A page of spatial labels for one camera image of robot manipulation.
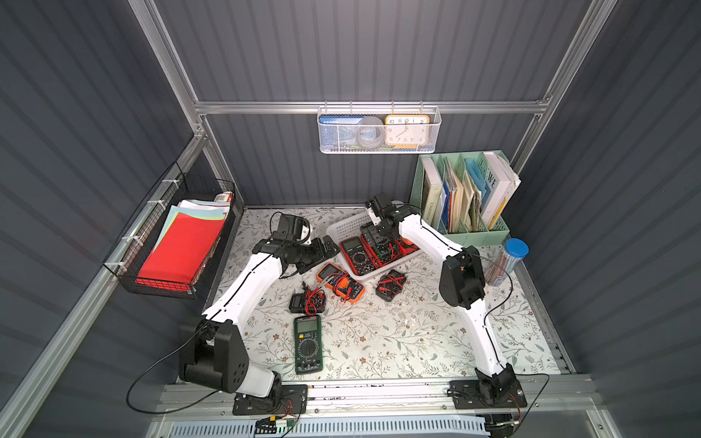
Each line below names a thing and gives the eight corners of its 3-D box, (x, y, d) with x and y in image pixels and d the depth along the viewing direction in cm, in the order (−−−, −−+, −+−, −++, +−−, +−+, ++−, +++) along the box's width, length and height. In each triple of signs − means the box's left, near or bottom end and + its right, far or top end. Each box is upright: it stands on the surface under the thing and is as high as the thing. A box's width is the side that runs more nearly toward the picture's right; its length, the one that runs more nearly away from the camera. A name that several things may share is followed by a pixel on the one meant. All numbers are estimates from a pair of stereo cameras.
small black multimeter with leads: (371, 292, 96) (372, 286, 93) (390, 271, 102) (391, 265, 99) (388, 304, 93) (389, 300, 90) (407, 283, 99) (408, 277, 96)
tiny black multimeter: (290, 315, 90) (287, 309, 86) (293, 294, 95) (291, 287, 91) (325, 315, 90) (323, 309, 86) (326, 294, 95) (325, 287, 91)
